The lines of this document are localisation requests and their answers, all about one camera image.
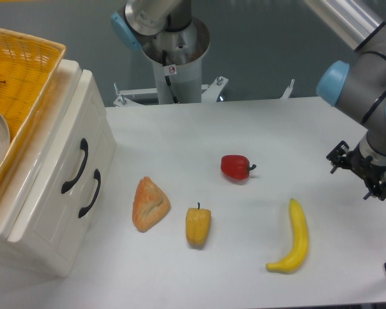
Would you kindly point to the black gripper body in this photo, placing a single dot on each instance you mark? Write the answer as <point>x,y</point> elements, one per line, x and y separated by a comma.
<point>363,166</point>

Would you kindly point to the triangular bread pastry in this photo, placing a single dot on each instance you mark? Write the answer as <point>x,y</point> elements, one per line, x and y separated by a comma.
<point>150,205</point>

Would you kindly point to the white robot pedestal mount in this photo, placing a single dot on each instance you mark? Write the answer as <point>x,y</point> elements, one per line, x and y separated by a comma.
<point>176,59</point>

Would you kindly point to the black drawer handle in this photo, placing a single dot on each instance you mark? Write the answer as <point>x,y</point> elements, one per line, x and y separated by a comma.
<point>93,190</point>
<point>77,165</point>

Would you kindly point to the yellow banana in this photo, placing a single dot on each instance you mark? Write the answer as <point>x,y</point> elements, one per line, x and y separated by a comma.
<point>299,251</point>

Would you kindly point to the black top drawer handle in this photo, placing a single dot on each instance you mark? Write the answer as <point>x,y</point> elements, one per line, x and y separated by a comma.
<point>77,165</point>

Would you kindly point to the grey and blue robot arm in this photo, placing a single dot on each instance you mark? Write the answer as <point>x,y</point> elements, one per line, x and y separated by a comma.
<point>358,91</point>

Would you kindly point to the red bell pepper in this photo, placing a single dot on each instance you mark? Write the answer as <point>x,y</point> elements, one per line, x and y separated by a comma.
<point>236,168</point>

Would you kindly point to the white drawer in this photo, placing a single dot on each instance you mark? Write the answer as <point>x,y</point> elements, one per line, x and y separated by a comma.
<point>46,211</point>

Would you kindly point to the white drawer cabinet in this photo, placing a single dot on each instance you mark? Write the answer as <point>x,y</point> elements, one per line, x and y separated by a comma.
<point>34,253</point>

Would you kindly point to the yellow bell pepper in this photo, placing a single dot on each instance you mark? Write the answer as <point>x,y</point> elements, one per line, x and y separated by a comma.
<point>197,225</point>

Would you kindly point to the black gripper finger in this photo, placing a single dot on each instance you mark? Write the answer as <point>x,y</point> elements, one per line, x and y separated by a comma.
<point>339,157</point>
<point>376,188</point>

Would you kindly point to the yellow woven basket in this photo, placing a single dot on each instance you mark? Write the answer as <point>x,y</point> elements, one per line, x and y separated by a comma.
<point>27,64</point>

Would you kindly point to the black lower drawer handle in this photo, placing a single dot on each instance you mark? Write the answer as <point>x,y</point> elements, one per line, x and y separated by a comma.
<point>93,190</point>

